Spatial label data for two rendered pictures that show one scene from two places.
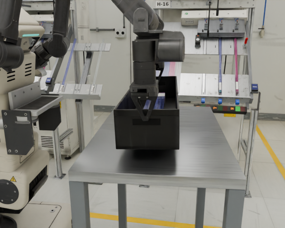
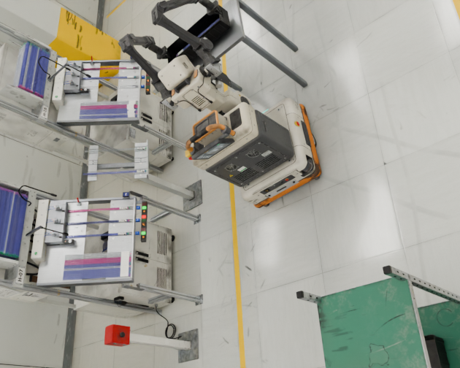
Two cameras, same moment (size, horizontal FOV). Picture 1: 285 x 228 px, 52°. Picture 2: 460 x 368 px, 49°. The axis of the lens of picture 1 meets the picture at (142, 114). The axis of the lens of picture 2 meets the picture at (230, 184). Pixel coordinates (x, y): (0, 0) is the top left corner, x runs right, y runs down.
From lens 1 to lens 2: 359 cm
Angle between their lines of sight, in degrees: 49
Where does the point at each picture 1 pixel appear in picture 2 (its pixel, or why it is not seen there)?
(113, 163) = (235, 29)
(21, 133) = (223, 76)
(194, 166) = (231, 10)
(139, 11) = not seen: outside the picture
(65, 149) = (167, 232)
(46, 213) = not seen: hidden behind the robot
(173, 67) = (111, 106)
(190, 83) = (127, 95)
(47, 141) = (161, 249)
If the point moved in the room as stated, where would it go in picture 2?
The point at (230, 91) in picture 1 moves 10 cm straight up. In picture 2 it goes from (133, 71) to (125, 66)
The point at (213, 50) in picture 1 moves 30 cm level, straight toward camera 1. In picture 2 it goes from (95, 82) to (114, 67)
